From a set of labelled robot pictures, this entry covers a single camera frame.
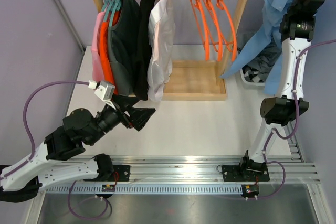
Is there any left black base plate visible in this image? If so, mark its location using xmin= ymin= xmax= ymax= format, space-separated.
xmin=98 ymin=165 xmax=131 ymax=182

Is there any orange hanger of blue shirt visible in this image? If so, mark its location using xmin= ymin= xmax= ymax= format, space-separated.
xmin=189 ymin=0 xmax=216 ymax=61

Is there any dark grey t-shirt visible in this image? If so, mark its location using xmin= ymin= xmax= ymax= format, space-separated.
xmin=108 ymin=0 xmax=140 ymax=96

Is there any grey shirt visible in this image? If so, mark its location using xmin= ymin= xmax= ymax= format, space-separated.
xmin=237 ymin=32 xmax=281 ymax=74

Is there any wooden clothes rack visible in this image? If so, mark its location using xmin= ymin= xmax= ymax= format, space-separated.
xmin=93 ymin=0 xmax=247 ymax=101

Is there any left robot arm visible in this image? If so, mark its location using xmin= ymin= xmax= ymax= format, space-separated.
xmin=1 ymin=96 xmax=156 ymax=203

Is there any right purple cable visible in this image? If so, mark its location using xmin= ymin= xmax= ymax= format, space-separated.
xmin=261 ymin=39 xmax=336 ymax=201

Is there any pink shirt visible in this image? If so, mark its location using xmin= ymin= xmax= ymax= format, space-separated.
xmin=91 ymin=11 xmax=105 ymax=82

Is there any purple cable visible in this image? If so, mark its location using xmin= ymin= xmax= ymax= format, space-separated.
xmin=261 ymin=39 xmax=336 ymax=201
xmin=0 ymin=80 xmax=91 ymax=220

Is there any white plastic basket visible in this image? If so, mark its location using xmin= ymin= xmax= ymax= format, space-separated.
xmin=239 ymin=69 xmax=265 ymax=89

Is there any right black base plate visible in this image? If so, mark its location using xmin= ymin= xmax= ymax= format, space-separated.
xmin=222 ymin=163 xmax=270 ymax=182

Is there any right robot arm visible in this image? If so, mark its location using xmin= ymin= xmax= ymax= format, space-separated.
xmin=222 ymin=0 xmax=325 ymax=182

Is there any orange shirt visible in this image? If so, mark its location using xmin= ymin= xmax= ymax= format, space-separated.
xmin=99 ymin=21 xmax=118 ymax=94

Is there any orange hanger of plaid shirt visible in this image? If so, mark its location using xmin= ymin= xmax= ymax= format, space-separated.
xmin=216 ymin=0 xmax=237 ymax=62

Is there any light blue shirt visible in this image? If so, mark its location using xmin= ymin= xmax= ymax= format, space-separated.
xmin=221 ymin=0 xmax=292 ymax=79

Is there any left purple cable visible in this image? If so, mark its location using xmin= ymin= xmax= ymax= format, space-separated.
xmin=0 ymin=80 xmax=91 ymax=220

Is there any white slotted cable duct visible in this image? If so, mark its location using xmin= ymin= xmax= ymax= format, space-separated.
xmin=47 ymin=183 xmax=243 ymax=195

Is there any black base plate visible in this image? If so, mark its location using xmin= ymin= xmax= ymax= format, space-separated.
xmin=222 ymin=163 xmax=270 ymax=182
xmin=98 ymin=165 xmax=131 ymax=182

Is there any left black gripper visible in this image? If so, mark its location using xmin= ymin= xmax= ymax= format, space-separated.
xmin=87 ymin=94 xmax=156 ymax=146

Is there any aluminium rail frame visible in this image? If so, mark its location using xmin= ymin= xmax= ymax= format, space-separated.
xmin=35 ymin=121 xmax=321 ymax=185

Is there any orange hanger of grey shirt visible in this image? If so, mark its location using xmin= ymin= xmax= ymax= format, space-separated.
xmin=206 ymin=0 xmax=227 ymax=61

